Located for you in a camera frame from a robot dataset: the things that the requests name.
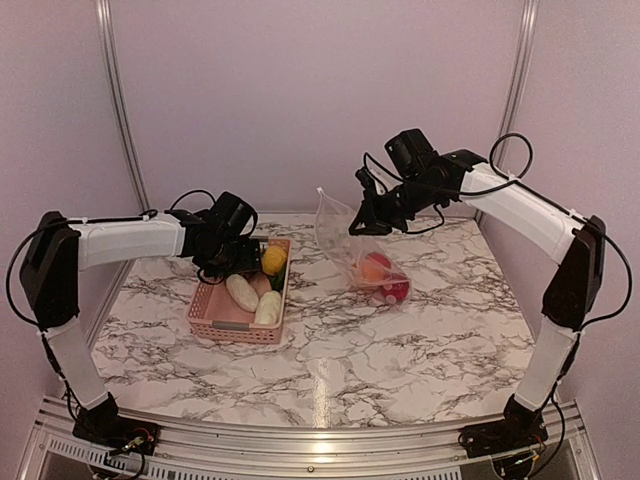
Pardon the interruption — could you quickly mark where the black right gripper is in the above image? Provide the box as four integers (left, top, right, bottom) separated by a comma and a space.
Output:
349, 175, 445, 235

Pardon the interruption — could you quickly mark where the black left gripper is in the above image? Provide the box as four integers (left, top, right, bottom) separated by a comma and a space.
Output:
200, 236, 261, 277

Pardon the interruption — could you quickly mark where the white toy vegetable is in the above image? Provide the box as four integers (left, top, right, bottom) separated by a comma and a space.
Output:
225, 274, 259, 312
254, 291, 282, 325

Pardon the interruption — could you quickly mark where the orange toy orange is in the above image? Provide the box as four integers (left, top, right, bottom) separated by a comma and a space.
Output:
358, 259, 387, 283

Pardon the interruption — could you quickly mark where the clear pink zip top bag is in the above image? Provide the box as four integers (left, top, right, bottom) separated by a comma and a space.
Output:
314, 187, 411, 305

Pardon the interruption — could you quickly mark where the pink perforated plastic basket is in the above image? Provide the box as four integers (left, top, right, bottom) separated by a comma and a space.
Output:
186, 237, 292, 344

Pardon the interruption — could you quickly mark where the red toy apple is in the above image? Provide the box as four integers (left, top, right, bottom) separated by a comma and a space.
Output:
379, 278, 411, 305
367, 252, 392, 269

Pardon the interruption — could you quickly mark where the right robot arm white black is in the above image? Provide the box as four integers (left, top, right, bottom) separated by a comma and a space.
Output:
349, 129, 605, 448

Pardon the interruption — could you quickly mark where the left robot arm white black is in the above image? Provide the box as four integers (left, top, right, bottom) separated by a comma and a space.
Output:
19, 192, 260, 445

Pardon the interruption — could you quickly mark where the yellow toy lemon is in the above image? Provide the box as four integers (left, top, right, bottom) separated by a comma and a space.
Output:
261, 245, 288, 276

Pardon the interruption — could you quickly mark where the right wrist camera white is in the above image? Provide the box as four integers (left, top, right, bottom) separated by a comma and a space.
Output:
355, 152, 393, 203

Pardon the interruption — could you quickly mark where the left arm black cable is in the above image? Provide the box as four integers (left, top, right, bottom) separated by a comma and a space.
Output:
5, 188, 221, 331

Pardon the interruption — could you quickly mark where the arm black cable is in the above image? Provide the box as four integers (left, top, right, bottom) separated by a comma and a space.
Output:
404, 132, 632, 321
5, 188, 221, 331

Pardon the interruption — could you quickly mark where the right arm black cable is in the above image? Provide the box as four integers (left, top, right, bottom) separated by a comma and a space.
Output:
404, 132, 632, 321

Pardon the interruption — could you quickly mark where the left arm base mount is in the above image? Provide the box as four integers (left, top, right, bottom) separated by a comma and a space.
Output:
73, 395, 160, 456

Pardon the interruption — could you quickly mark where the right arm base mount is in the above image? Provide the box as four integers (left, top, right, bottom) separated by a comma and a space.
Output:
458, 395, 548, 458

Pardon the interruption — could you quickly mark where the right aluminium frame post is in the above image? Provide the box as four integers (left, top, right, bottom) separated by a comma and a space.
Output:
472, 0, 540, 224

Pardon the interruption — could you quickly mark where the aluminium frame post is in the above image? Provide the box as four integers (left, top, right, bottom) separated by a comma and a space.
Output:
472, 0, 540, 224
96, 0, 150, 210

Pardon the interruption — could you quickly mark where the left aluminium frame post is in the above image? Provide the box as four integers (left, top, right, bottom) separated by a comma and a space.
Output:
96, 0, 150, 210

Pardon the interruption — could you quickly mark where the aluminium front rail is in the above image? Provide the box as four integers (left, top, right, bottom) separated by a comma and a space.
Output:
19, 394, 601, 480

